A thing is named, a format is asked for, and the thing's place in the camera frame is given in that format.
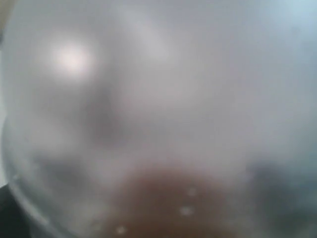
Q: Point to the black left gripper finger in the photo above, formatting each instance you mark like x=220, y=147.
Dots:
x=14, y=221

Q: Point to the clear dome lid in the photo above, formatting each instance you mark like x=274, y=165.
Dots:
x=97, y=89

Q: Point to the wooden block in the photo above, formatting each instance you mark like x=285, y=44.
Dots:
x=169, y=203

